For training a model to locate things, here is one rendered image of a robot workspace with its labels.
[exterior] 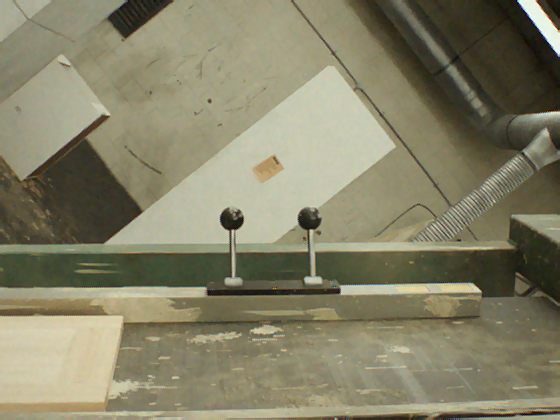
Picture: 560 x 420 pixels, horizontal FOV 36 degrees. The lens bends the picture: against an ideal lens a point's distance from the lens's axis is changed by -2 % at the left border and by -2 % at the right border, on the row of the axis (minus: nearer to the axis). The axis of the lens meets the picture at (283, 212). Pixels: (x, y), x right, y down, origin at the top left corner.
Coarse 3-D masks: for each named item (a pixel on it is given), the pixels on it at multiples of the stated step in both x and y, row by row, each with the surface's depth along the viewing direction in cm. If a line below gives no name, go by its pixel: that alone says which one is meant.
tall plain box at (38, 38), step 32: (0, 0) 333; (32, 0) 333; (64, 0) 345; (96, 0) 379; (0, 32) 334; (32, 32) 353; (64, 32) 388; (0, 64) 361; (32, 64) 398; (0, 96) 408
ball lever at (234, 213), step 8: (232, 208) 135; (224, 216) 135; (232, 216) 134; (240, 216) 135; (224, 224) 135; (232, 224) 135; (240, 224) 135; (232, 232) 135; (232, 240) 135; (232, 248) 134; (232, 256) 134; (232, 264) 133; (232, 272) 133; (224, 280) 133; (232, 280) 132; (240, 280) 132
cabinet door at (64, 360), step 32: (0, 320) 123; (32, 320) 124; (64, 320) 124; (96, 320) 125; (0, 352) 112; (32, 352) 112; (64, 352) 112; (96, 352) 112; (0, 384) 101; (32, 384) 101; (64, 384) 101; (96, 384) 102
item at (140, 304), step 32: (0, 288) 132; (32, 288) 132; (64, 288) 133; (96, 288) 133; (128, 288) 133; (160, 288) 134; (192, 288) 134; (352, 288) 136; (384, 288) 136; (128, 320) 130; (160, 320) 130; (192, 320) 131; (224, 320) 131; (256, 320) 132; (288, 320) 132
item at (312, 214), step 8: (304, 208) 137; (312, 208) 137; (304, 216) 136; (312, 216) 136; (320, 216) 137; (304, 224) 136; (312, 224) 136; (320, 224) 137; (312, 232) 136; (312, 240) 136; (312, 248) 136; (312, 256) 135; (312, 264) 135; (312, 272) 134; (304, 280) 134; (312, 280) 133; (320, 280) 133
